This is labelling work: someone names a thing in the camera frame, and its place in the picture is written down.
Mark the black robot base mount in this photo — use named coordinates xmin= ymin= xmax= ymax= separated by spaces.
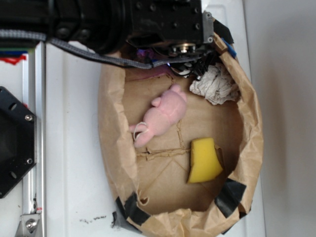
xmin=0 ymin=86 xmax=36 ymax=198

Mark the aluminium extrusion rail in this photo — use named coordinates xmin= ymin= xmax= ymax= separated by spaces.
xmin=16 ymin=43 xmax=46 ymax=237

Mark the metal corner bracket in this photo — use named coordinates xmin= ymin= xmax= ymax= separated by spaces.
xmin=15 ymin=214 xmax=42 ymax=237

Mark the pink plush bunny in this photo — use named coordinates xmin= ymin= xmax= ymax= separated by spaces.
xmin=129 ymin=84 xmax=187 ymax=148

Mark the crumpled white paper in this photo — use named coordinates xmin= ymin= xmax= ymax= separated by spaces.
xmin=190 ymin=63 xmax=239 ymax=105

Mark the grey braided cable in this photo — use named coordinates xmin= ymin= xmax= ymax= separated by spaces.
xmin=0 ymin=29 xmax=198 ymax=70

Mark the brown paper bag tray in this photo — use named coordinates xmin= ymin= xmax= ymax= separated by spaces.
xmin=98 ymin=21 xmax=264 ymax=237

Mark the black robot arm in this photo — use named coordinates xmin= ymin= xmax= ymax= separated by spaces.
xmin=0 ymin=0 xmax=214 ymax=69

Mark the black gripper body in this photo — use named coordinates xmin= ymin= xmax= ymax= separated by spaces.
xmin=127 ymin=0 xmax=214 ymax=77

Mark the yellow sponge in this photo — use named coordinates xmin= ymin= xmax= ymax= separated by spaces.
xmin=187 ymin=137 xmax=223 ymax=183

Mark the blue tape piece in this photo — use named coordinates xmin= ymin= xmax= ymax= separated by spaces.
xmin=221 ymin=38 xmax=237 ymax=59

